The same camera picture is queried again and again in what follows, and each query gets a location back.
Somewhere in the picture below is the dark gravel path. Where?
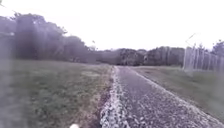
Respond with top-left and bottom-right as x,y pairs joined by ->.
99,65 -> 224,128

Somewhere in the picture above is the row of trees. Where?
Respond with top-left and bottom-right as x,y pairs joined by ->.
0,12 -> 224,67

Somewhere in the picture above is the grass verge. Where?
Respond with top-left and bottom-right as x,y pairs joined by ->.
0,59 -> 114,128

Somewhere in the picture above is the robot's own part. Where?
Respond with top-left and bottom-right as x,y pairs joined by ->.
68,123 -> 81,128

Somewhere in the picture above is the grass sports field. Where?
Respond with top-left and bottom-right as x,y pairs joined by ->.
130,65 -> 224,123

